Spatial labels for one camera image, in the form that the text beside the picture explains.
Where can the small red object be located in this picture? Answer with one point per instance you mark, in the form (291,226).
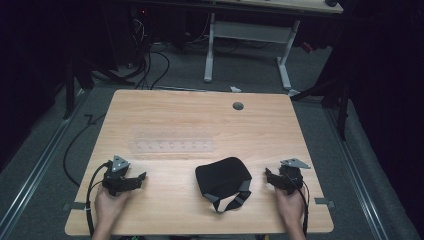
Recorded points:
(307,46)

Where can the light wooden desk top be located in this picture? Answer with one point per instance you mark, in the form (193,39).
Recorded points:
(286,4)

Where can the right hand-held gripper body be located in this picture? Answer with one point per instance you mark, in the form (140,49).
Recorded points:
(292,178)

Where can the white metal desk frame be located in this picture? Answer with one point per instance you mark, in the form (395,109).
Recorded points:
(248,32)

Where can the black metal stand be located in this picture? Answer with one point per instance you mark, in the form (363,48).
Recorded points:
(70,90)
(343,110)

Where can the clear plastic strip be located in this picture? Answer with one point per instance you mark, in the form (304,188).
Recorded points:
(171,145)

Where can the grey table grommet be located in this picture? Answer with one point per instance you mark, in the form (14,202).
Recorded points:
(238,106)

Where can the white paper scrap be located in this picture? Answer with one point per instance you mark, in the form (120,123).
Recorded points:
(235,89)

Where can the black fabric pouch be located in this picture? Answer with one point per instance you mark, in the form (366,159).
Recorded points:
(221,178)

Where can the person's right hand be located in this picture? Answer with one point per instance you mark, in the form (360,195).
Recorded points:
(290,208)

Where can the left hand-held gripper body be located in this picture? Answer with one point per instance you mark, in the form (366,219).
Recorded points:
(115,176)

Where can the metal floor rail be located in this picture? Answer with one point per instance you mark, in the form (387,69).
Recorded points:
(36,166)
(356,173)

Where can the grey table bracket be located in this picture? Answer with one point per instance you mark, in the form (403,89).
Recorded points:
(325,201)
(74,206)

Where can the person's left hand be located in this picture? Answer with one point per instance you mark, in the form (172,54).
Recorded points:
(108,206)

